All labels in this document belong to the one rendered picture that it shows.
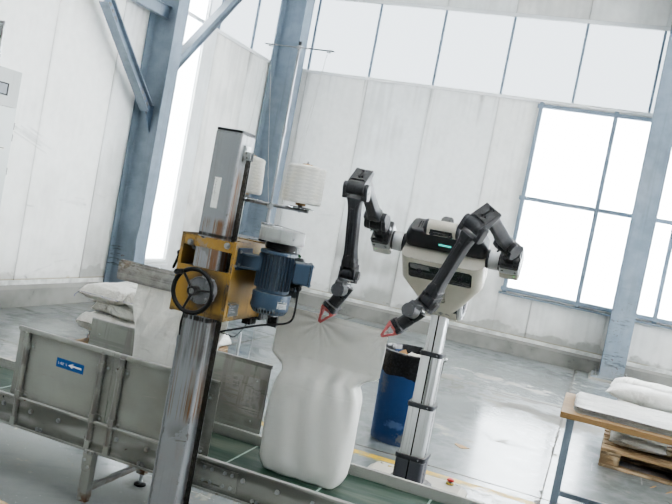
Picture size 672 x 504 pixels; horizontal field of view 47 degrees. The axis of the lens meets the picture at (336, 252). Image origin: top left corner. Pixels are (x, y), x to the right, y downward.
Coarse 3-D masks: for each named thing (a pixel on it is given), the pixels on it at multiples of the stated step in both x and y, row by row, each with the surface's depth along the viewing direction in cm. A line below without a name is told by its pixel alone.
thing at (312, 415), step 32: (288, 320) 335; (288, 352) 334; (320, 352) 330; (352, 352) 324; (384, 352) 319; (288, 384) 327; (320, 384) 322; (352, 384) 321; (288, 416) 326; (320, 416) 321; (352, 416) 320; (288, 448) 325; (320, 448) 321; (352, 448) 324; (320, 480) 321
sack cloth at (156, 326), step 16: (144, 288) 358; (144, 304) 356; (160, 304) 354; (144, 320) 352; (160, 320) 352; (176, 320) 349; (144, 336) 347; (160, 336) 346; (176, 336) 344; (144, 352) 347; (160, 352) 344
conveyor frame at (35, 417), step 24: (0, 360) 413; (0, 408) 357; (24, 408) 353; (48, 408) 346; (48, 432) 348; (72, 432) 344; (96, 432) 340; (120, 432) 334; (216, 432) 370; (240, 432) 366; (120, 456) 335; (144, 456) 331; (216, 480) 319; (240, 480) 315; (264, 480) 313; (384, 480) 342; (408, 480) 339
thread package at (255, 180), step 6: (252, 162) 316; (258, 162) 317; (264, 162) 320; (252, 168) 316; (258, 168) 317; (264, 168) 322; (252, 174) 316; (258, 174) 318; (264, 174) 323; (252, 180) 316; (258, 180) 318; (252, 186) 316; (258, 186) 318; (246, 192) 316; (252, 192) 317; (258, 192) 319
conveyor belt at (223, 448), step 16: (0, 368) 406; (0, 384) 379; (224, 448) 347; (240, 448) 352; (256, 448) 356; (240, 464) 331; (256, 464) 335; (288, 480) 323; (352, 480) 338; (368, 480) 341; (336, 496) 315; (352, 496) 318; (368, 496) 322; (384, 496) 325; (400, 496) 329; (416, 496) 333
